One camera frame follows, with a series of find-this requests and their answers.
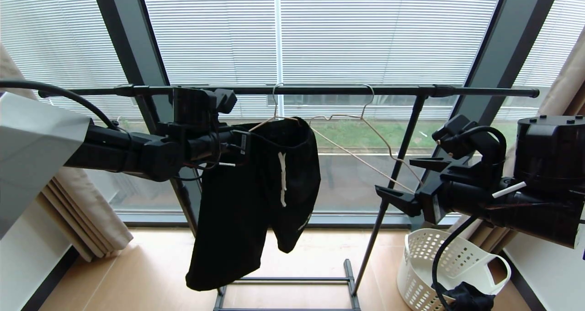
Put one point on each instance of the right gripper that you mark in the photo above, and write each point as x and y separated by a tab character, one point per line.
525	210

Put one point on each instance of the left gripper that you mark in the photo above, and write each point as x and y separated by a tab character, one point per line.
219	147

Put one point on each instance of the black shorts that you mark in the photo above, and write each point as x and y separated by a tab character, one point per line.
237	210

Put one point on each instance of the pink clothes hanger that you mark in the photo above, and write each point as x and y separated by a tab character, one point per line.
274	105
368	101

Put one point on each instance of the heap of clothes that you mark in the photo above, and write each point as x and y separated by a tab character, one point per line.
466	297

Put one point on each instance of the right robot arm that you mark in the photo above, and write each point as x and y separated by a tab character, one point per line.
548	151

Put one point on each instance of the white laundry basket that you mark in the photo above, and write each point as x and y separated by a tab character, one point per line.
429	256

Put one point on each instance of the black clothes rack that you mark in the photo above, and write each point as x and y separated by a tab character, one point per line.
320	90

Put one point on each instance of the beige curtain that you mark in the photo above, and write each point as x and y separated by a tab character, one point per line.
566	87
91	210

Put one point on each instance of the window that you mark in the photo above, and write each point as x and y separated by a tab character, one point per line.
365	27

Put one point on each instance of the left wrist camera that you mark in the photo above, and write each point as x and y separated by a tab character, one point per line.
225	100

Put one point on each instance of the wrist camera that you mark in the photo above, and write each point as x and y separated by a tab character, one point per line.
461	135
225	100

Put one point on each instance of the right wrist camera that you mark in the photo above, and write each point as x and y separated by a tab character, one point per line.
461	135

